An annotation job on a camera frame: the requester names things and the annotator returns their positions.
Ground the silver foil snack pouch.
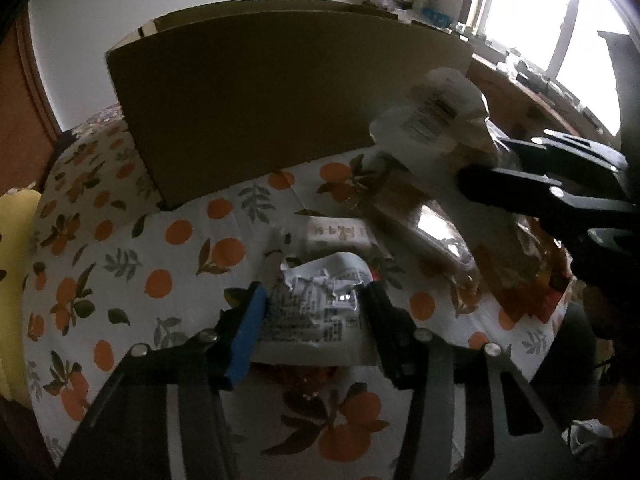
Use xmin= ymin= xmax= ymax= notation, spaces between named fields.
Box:
xmin=252 ymin=252 xmax=378 ymax=367

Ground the clear bread bag red trim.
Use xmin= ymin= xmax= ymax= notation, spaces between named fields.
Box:
xmin=472 ymin=211 xmax=573 ymax=323

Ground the clear brown cracker pack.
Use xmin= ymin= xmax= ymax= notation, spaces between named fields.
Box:
xmin=359 ymin=153 xmax=480 ymax=287

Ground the white chicken-feet snack pouch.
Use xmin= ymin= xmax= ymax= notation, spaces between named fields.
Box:
xmin=370 ymin=67 xmax=500 ymax=182

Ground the wooden desk by window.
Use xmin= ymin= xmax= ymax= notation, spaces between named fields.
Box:
xmin=466 ymin=55 xmax=620 ymax=148

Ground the small white printed snack pack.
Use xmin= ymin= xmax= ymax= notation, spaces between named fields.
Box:
xmin=290 ymin=216 xmax=383 ymax=259

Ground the orange-print white bedsheet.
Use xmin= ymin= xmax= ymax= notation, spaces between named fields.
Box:
xmin=22 ymin=107 xmax=570 ymax=479

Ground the brown cardboard box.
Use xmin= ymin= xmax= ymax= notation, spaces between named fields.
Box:
xmin=105 ymin=0 xmax=472 ymax=206

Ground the yellow pillow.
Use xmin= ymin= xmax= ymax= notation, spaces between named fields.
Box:
xmin=1 ymin=188 xmax=40 ymax=410

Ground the wooden wardrobe door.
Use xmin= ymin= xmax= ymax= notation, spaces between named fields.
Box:
xmin=0 ymin=9 xmax=61 ymax=193

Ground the window with frame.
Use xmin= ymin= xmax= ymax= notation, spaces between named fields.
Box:
xmin=473 ymin=0 xmax=629 ymax=136

